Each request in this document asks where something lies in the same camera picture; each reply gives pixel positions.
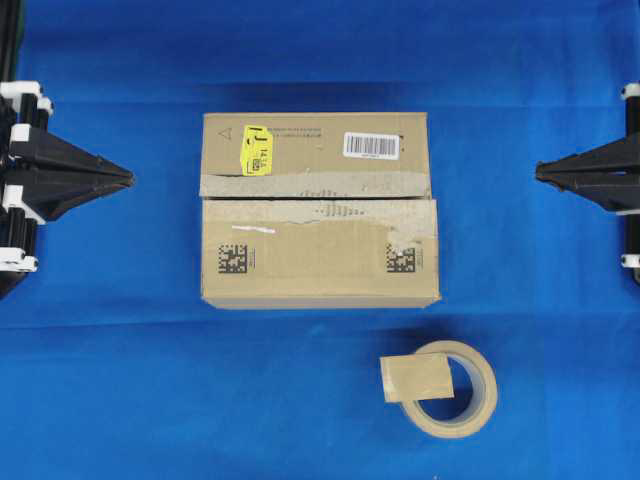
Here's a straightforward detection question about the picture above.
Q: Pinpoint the brown cardboard box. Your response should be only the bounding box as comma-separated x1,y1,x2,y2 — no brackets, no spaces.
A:
199,112,441,309

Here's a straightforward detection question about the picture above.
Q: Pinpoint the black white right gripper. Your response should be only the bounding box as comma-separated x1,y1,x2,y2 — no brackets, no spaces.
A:
536,82,639,285

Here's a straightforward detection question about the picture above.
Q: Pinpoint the yellow sticker label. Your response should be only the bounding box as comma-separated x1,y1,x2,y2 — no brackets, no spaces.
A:
240,125,273,176

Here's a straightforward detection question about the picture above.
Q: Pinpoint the blue table cloth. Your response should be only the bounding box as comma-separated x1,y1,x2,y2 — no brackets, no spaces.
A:
1,1,639,479

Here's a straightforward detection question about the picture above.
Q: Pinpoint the white barcode label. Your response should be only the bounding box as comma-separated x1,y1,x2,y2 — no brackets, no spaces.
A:
343,132,400,161

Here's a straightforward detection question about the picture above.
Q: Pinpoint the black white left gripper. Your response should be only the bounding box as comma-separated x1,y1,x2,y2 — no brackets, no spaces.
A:
1,81,135,297

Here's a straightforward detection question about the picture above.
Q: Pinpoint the beige packing tape roll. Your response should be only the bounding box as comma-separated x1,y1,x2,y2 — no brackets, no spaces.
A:
379,340,498,439

